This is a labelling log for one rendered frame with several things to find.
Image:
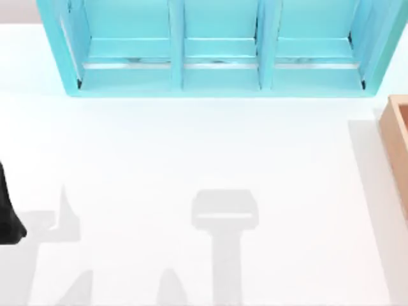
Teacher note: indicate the light blue rack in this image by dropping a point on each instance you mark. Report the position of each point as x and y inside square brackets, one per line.
[220, 76]

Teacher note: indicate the salmon-coloured shallow box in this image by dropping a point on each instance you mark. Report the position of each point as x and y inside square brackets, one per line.
[395, 140]

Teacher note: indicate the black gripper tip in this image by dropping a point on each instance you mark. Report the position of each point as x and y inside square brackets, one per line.
[8, 220]

